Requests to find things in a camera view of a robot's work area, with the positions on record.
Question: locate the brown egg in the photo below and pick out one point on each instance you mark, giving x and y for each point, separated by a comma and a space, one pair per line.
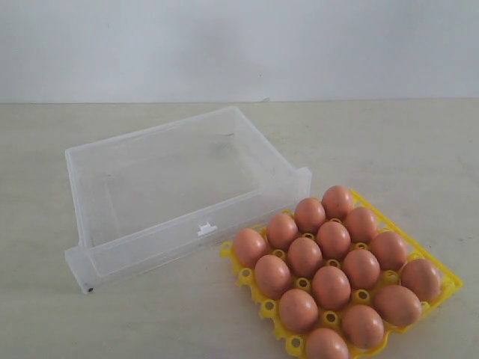
281, 231
305, 257
390, 250
309, 215
331, 288
249, 246
362, 269
334, 240
397, 305
363, 326
423, 278
337, 202
298, 311
326, 343
272, 276
361, 224

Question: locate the clear plastic bin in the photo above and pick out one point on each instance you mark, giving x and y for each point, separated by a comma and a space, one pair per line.
150, 197

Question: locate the yellow plastic egg tray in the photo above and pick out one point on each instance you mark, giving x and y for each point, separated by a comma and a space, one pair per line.
295, 343

